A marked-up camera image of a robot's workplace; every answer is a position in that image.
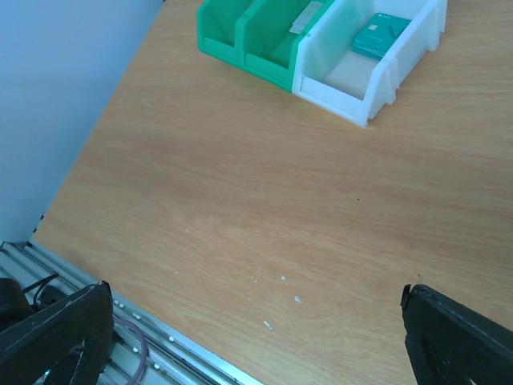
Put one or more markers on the green double storage bin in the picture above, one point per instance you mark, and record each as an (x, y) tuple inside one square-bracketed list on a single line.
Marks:
[(254, 36)]

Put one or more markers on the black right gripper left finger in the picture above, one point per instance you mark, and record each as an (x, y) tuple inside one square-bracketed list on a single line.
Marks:
[(70, 339)]

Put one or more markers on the teal credit card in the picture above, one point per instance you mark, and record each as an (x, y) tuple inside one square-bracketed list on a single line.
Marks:
[(378, 35)]

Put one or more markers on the white storage bin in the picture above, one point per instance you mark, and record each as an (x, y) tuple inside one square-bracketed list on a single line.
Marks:
[(330, 75)]

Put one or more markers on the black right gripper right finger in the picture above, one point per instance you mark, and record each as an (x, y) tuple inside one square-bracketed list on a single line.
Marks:
[(449, 343)]

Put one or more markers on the aluminium front rail frame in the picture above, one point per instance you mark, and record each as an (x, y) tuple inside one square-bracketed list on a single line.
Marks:
[(167, 355)]

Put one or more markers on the silver grey card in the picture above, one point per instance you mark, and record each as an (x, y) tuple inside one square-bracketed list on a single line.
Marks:
[(305, 17)]

